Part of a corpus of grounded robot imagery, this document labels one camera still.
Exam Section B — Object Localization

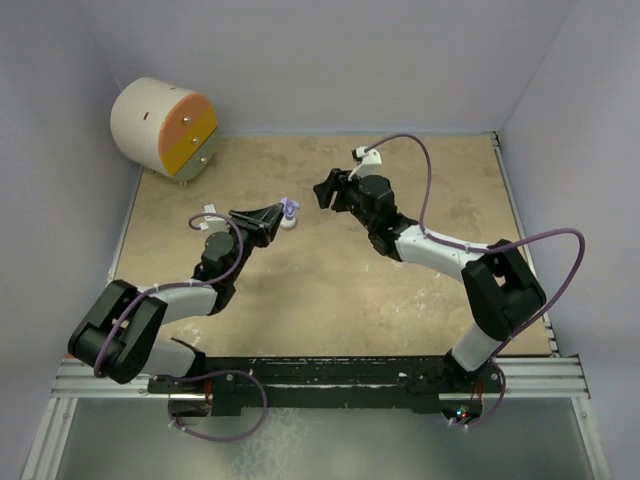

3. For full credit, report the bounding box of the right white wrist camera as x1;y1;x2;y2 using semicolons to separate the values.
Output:
348;146;382;181

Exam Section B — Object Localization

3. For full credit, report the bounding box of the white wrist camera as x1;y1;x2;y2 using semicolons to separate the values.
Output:
197;203;229;233
348;146;382;181

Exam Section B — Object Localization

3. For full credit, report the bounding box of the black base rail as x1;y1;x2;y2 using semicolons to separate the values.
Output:
148;354;506;416

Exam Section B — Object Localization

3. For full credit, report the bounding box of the white earbud charging case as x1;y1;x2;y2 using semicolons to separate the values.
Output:
280;216;297;230

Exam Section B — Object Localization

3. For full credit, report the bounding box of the aluminium frame rail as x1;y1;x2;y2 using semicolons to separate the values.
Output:
24;136;607;479

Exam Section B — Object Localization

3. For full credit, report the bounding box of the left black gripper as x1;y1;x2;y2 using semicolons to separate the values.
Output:
224;204;283;282

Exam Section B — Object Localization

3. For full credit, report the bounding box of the round drawer cabinet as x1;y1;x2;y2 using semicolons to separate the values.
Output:
110;77;220;184

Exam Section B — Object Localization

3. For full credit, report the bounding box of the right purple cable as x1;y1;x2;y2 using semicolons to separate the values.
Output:
364;133;587;431

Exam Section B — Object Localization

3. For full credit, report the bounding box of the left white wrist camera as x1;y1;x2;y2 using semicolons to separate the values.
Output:
197;203;229;233

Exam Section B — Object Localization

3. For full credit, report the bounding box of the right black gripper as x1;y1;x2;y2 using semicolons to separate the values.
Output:
313;168;375;232

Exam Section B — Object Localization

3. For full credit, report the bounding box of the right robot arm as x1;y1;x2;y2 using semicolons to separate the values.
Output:
313;168;546;391

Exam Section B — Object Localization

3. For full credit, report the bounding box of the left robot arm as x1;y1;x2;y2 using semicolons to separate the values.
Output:
67;202;285;392

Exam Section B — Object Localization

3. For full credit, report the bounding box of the purple earbud charging case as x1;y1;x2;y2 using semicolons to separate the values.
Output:
280;197;300;218

